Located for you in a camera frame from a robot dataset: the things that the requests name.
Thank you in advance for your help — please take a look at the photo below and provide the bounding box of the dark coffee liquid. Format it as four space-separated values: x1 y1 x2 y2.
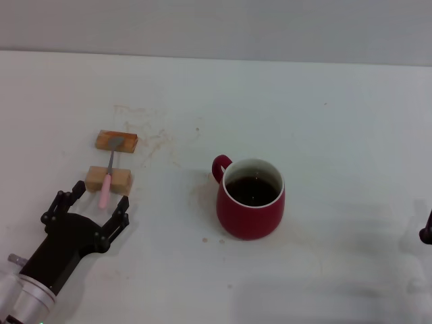
225 175 281 207

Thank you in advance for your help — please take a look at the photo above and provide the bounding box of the orange stained wooden block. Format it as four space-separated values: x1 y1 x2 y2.
94 130 138 154

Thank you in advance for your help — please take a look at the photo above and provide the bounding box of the pink handled metal spoon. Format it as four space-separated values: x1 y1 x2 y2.
98 136 125 209

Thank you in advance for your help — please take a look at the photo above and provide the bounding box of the pale notched wooden block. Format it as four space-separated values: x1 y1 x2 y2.
84 165 132 196

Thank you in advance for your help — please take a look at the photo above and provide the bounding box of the red ceramic cup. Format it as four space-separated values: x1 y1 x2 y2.
211 154 286 241

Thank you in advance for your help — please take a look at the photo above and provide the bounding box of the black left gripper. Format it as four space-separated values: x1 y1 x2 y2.
20 180 131 295

